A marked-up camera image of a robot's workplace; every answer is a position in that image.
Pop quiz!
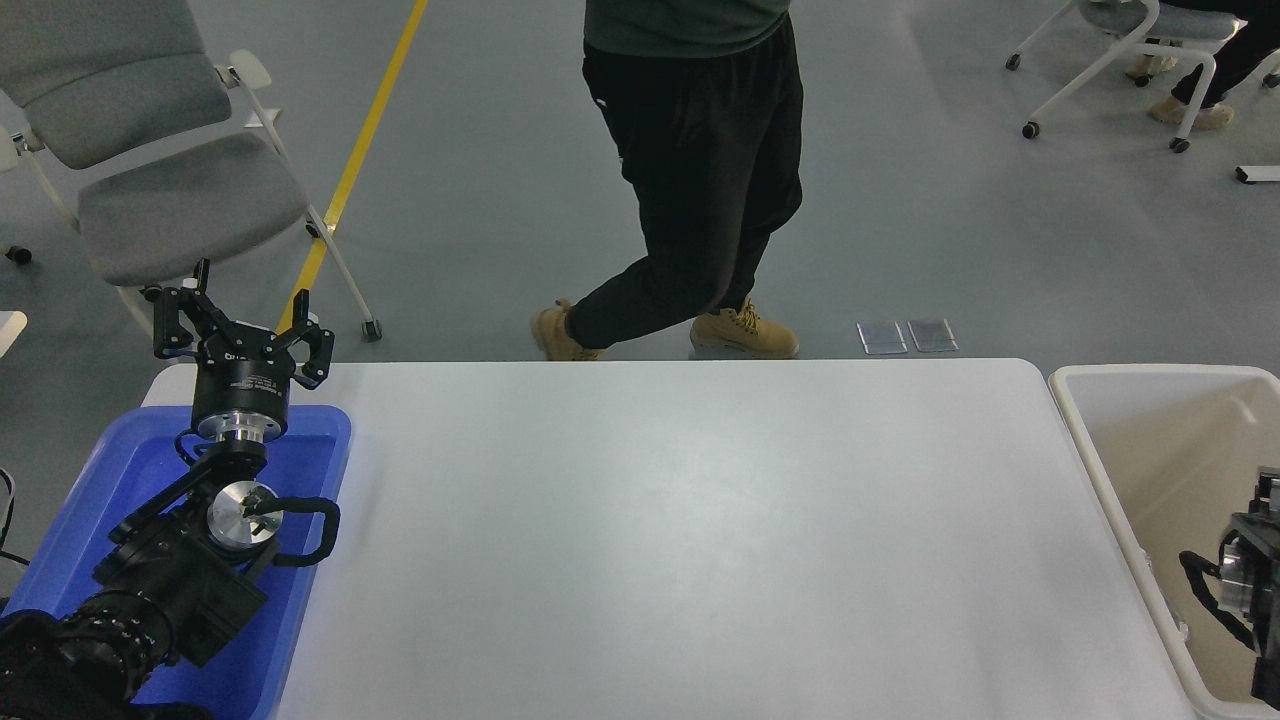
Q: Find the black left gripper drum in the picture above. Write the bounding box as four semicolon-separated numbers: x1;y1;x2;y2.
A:
192;328;299;421

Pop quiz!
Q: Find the blue plastic tray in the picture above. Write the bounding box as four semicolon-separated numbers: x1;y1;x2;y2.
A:
0;403;353;720

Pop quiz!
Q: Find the grey office chair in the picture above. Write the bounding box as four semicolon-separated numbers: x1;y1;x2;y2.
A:
0;0;385;347

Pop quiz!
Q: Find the person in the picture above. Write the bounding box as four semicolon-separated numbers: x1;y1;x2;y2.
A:
530;0;805;362
1122;0;1280;132

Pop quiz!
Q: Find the large pale bin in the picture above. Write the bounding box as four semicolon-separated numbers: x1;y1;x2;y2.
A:
1048;363;1280;720

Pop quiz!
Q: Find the thin black cable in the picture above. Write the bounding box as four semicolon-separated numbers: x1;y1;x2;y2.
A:
0;468;31;569

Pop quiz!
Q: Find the white frame office chair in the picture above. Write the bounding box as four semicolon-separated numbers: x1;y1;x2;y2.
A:
1005;0;1243;154

